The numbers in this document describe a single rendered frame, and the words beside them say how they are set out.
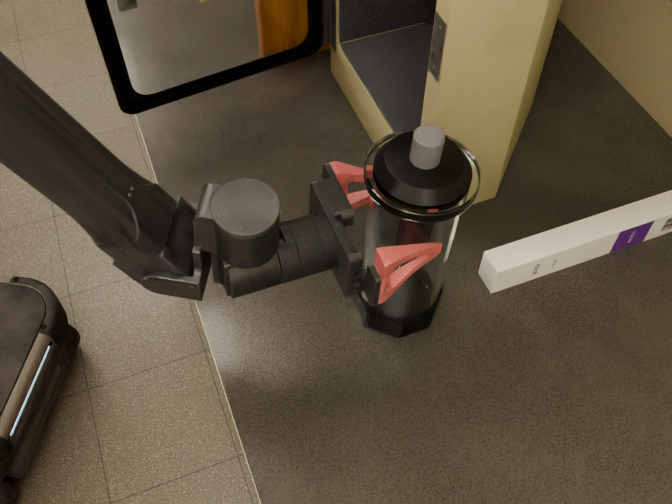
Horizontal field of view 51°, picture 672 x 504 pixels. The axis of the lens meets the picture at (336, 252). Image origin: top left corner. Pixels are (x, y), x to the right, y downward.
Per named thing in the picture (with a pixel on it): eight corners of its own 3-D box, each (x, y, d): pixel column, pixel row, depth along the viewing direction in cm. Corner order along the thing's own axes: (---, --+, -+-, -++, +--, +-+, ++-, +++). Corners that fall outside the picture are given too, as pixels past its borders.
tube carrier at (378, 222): (417, 247, 87) (447, 117, 70) (459, 318, 81) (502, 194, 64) (336, 273, 84) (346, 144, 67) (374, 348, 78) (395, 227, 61)
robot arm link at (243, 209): (166, 215, 70) (143, 291, 66) (150, 142, 60) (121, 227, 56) (285, 235, 70) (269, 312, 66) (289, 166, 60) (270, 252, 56)
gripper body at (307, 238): (327, 175, 69) (255, 194, 67) (368, 254, 63) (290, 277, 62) (325, 217, 74) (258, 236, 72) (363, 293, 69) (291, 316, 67)
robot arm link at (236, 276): (206, 261, 69) (223, 311, 67) (201, 224, 63) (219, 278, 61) (273, 242, 71) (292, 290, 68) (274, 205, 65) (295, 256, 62)
